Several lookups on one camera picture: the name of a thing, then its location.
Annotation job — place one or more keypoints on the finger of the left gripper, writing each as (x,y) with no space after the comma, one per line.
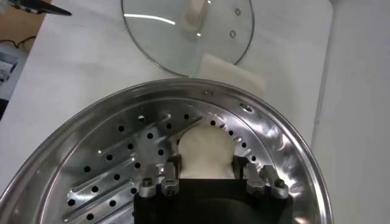
(39,7)

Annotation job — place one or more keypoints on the grey boxy device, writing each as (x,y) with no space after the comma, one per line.
(7,67)

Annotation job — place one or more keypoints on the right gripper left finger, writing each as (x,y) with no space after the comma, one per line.
(158,182)

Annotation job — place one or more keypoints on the stainless steel steamer basket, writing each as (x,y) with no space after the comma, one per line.
(274,137)

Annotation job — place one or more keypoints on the cream electric cooker pot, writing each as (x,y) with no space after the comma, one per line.
(225,76)

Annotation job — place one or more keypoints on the white steamed baozi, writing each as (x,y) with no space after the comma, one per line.
(207,149)

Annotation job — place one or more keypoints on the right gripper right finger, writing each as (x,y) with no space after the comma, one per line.
(262,182)

